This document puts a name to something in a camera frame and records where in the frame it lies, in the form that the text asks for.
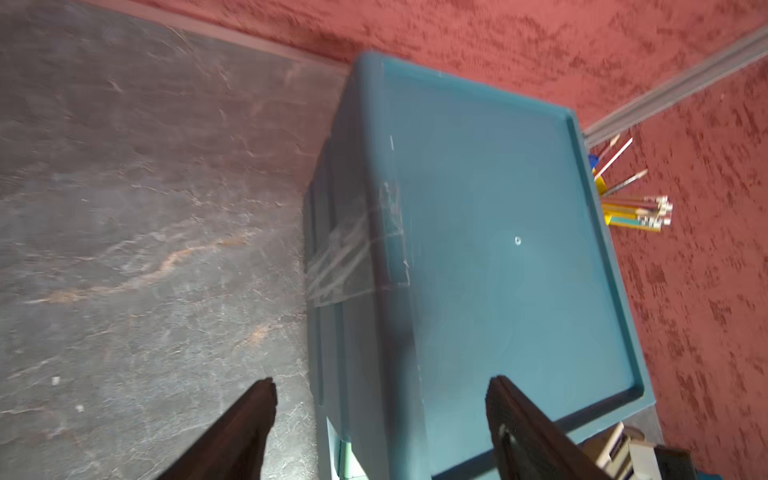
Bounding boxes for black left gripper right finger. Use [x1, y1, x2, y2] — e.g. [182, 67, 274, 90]
[485, 375, 608, 479]

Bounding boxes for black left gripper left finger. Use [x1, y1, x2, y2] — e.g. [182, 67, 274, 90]
[160, 377, 278, 479]

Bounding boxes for dark teal drawer cabinet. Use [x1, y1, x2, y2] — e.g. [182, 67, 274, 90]
[303, 52, 656, 479]

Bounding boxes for clear tape patch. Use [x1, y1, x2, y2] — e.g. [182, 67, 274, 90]
[305, 182, 410, 307]

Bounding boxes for pens in cup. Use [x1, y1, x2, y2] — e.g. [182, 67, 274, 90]
[588, 134, 674, 232]

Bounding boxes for yellow pen cup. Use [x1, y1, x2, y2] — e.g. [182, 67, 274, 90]
[595, 177, 608, 196]

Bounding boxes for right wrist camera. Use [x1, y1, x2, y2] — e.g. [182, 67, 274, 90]
[628, 441, 698, 480]

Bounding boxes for right aluminium corner post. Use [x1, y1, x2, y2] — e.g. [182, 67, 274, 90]
[584, 26, 767, 147]

